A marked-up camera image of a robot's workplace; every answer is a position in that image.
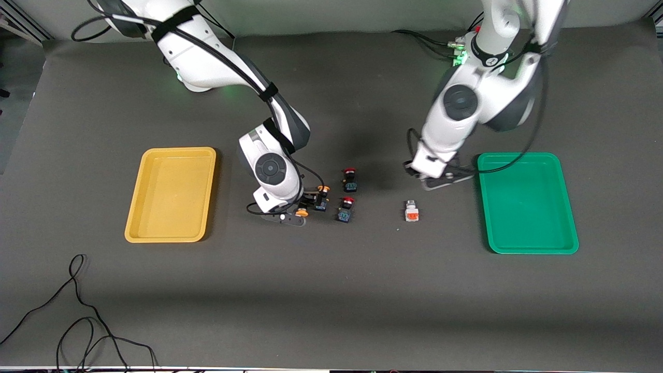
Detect aluminium frame profile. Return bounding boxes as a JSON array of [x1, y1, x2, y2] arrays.
[[0, 11, 52, 46]]

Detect black base cables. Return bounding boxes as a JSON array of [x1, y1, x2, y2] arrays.
[[197, 5, 236, 39], [391, 30, 462, 59]]

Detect black left base cables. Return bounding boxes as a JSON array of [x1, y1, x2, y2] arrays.
[[391, 30, 462, 59]]

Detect yellow plastic tray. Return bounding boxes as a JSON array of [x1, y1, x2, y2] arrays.
[[124, 147, 217, 243]]

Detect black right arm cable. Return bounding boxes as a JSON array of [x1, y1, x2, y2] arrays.
[[71, 0, 324, 216]]

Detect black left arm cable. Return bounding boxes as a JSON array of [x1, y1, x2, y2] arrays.
[[406, 0, 550, 174]]

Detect thin black loose cable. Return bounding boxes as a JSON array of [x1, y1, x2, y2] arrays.
[[55, 317, 130, 373], [0, 253, 158, 372]]

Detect green plastic tray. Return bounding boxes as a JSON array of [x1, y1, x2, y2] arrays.
[[477, 152, 580, 255]]

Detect black right base cables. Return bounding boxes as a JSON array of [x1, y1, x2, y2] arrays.
[[197, 5, 236, 39]]

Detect dark grey table mat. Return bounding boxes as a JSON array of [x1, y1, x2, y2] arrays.
[[0, 21, 663, 369]]

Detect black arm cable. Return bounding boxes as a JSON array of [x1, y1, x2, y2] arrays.
[[406, 0, 550, 174], [71, 0, 324, 216]]

